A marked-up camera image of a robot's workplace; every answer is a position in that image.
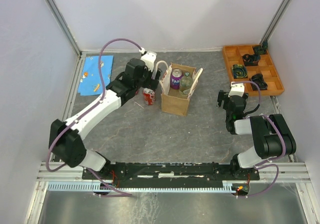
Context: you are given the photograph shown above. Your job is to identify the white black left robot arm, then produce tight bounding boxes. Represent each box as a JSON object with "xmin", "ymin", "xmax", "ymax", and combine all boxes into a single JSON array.
[{"xmin": 49, "ymin": 52, "xmax": 161, "ymax": 179}]

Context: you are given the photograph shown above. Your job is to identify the blue slotted cable duct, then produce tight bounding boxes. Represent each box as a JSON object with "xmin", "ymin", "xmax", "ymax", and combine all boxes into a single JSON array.
[{"xmin": 46, "ymin": 181, "xmax": 237, "ymax": 192}]

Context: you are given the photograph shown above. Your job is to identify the aluminium frame rail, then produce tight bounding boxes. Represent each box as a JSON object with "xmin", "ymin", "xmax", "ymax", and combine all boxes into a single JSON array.
[
  {"xmin": 45, "ymin": 0, "xmax": 84, "ymax": 119},
  {"xmin": 36, "ymin": 161, "xmax": 312, "ymax": 183}
]

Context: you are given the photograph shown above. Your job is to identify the purple soda can upper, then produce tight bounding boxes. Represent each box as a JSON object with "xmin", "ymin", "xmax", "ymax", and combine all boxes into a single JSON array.
[{"xmin": 170, "ymin": 69, "xmax": 183, "ymax": 90}]

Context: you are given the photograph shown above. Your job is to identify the red soda can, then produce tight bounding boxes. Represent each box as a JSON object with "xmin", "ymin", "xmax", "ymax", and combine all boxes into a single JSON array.
[{"xmin": 142, "ymin": 88, "xmax": 156, "ymax": 105}]

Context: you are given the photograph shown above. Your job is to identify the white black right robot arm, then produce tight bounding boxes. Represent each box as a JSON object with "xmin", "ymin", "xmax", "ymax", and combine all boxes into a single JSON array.
[{"xmin": 217, "ymin": 90, "xmax": 297, "ymax": 179}]

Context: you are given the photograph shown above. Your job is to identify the aluminium frame post right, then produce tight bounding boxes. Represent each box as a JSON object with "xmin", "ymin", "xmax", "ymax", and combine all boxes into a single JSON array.
[{"xmin": 259, "ymin": 0, "xmax": 292, "ymax": 44}]

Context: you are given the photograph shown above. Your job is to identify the aluminium frame rail left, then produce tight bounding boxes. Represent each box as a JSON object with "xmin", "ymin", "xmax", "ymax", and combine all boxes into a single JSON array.
[{"xmin": 45, "ymin": 0, "xmax": 84, "ymax": 119}]

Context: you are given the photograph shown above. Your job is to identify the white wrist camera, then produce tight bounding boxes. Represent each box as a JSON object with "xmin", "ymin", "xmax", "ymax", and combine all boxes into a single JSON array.
[
  {"xmin": 139, "ymin": 48, "xmax": 157, "ymax": 72},
  {"xmin": 228, "ymin": 82, "xmax": 245, "ymax": 97}
]

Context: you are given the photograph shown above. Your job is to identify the dark rolled sock top corner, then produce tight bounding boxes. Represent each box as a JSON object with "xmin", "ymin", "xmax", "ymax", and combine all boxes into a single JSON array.
[{"xmin": 261, "ymin": 40, "xmax": 268, "ymax": 50}]

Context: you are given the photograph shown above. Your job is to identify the blue cartoon print cloth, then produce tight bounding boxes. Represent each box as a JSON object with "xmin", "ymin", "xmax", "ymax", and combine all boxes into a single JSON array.
[{"xmin": 77, "ymin": 56, "xmax": 114, "ymax": 96}]

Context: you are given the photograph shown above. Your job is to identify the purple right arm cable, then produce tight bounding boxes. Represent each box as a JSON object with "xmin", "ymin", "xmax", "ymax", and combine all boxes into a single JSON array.
[{"xmin": 231, "ymin": 80, "xmax": 287, "ymax": 198}]

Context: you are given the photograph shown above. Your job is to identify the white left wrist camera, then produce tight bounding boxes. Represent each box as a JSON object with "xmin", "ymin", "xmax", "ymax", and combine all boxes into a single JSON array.
[{"xmin": 139, "ymin": 48, "xmax": 157, "ymax": 72}]

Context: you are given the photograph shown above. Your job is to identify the aluminium frame rail front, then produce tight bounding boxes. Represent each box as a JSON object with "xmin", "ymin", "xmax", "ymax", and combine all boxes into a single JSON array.
[{"xmin": 36, "ymin": 161, "xmax": 312, "ymax": 183}]

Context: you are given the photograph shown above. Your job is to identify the black rolled sock upper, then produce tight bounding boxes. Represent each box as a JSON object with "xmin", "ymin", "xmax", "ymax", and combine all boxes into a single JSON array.
[{"xmin": 242, "ymin": 46, "xmax": 267, "ymax": 66}]

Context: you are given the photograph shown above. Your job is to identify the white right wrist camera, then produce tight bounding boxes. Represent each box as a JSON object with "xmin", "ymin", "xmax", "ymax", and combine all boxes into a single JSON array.
[{"xmin": 228, "ymin": 82, "xmax": 245, "ymax": 97}]

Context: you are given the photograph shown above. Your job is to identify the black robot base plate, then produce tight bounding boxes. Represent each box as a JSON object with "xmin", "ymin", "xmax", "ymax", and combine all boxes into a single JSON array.
[{"xmin": 96, "ymin": 160, "xmax": 260, "ymax": 189}]

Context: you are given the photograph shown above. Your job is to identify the blue green rolled sock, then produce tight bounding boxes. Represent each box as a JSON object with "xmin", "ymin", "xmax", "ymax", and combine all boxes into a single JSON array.
[{"xmin": 231, "ymin": 64, "xmax": 248, "ymax": 79}]

